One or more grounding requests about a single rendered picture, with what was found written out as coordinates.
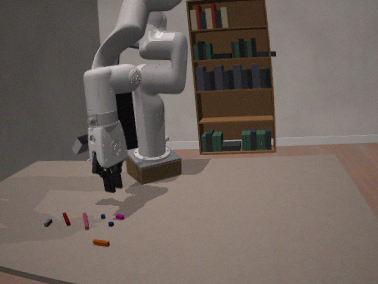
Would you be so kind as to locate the orange rod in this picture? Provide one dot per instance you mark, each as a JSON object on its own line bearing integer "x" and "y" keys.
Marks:
{"x": 101, "y": 243}

